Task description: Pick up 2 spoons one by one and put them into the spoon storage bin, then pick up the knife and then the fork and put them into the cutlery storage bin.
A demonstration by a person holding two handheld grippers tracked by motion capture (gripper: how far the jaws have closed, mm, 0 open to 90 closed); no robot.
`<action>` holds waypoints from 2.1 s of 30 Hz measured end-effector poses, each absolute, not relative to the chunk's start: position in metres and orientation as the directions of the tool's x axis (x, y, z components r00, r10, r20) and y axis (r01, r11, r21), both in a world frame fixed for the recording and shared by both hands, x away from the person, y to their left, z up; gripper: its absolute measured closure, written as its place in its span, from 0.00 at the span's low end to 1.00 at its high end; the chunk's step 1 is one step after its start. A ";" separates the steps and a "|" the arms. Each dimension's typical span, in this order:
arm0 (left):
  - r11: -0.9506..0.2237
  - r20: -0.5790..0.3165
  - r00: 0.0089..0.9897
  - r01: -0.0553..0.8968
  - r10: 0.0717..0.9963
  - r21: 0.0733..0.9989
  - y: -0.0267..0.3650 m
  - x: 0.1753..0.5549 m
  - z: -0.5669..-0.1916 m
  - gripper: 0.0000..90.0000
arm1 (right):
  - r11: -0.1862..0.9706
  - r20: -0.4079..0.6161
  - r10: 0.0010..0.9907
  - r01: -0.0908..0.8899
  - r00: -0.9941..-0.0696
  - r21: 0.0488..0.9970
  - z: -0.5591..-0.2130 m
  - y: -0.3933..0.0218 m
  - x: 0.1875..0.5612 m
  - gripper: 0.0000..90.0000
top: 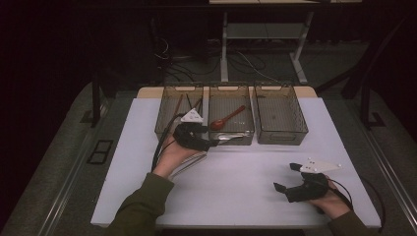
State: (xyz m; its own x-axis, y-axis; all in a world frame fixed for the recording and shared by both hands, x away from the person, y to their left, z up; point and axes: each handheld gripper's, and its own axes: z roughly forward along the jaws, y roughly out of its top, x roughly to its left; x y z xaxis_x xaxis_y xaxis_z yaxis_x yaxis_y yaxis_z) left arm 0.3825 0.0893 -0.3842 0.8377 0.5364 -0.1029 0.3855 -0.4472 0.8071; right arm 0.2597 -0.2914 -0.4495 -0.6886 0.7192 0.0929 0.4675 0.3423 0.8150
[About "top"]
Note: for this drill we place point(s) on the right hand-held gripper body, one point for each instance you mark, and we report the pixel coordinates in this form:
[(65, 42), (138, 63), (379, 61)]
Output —
[(311, 190)]

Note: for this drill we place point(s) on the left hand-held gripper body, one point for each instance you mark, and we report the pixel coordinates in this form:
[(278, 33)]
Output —
[(190, 137)]

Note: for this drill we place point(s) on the brown wooden spoon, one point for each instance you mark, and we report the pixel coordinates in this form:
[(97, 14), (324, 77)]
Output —
[(218, 124)]

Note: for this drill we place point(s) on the white ceramic spoon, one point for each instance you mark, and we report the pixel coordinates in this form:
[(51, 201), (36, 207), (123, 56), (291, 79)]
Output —
[(231, 137)]

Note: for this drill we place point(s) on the black chopstick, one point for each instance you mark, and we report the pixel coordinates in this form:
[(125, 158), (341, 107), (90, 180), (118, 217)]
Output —
[(198, 103), (189, 101)]

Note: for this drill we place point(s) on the smoky plastic basket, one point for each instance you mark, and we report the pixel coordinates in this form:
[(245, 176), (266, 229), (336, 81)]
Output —
[(162, 111), (280, 114), (229, 98)]

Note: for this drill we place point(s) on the person's right hand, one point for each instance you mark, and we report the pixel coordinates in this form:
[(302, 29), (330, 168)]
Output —
[(331, 205)]

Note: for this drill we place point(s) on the person's left hand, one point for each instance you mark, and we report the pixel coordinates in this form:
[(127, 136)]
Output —
[(172, 159)]

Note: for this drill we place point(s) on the black metal stand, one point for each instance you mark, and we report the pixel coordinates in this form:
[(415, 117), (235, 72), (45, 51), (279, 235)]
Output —
[(365, 105), (96, 105)]

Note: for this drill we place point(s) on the aluminium floor rail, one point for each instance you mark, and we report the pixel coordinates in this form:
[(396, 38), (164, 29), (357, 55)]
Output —
[(70, 183), (390, 183)]

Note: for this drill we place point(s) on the black floor socket frame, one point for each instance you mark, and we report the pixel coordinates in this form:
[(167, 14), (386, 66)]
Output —
[(100, 151)]

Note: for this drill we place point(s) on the white metal desk frame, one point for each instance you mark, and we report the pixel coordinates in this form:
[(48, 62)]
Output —
[(265, 30)]

